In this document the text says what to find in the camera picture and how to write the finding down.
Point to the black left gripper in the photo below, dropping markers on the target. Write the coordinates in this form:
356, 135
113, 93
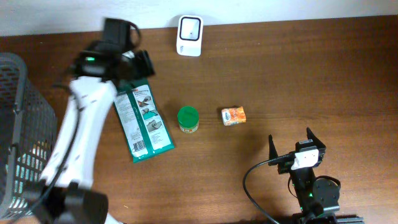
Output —
149, 61

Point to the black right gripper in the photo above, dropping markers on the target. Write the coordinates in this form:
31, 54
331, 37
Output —
273, 158

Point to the orange tissue pack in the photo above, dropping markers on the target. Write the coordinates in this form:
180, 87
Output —
232, 116

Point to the green wipes packet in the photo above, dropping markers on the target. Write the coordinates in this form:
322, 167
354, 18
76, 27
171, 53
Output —
145, 131

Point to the green lid seasoning jar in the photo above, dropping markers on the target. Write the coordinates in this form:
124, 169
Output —
188, 119

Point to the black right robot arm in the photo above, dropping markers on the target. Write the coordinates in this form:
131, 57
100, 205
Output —
317, 195

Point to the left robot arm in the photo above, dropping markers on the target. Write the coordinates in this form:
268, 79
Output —
63, 193

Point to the white barcode scanner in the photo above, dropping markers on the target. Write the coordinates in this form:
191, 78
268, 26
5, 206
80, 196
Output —
189, 35

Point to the grey plastic mesh basket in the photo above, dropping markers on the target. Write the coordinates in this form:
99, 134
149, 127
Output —
26, 117

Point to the packaged items inside basket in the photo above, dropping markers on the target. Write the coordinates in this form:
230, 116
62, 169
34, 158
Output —
28, 169

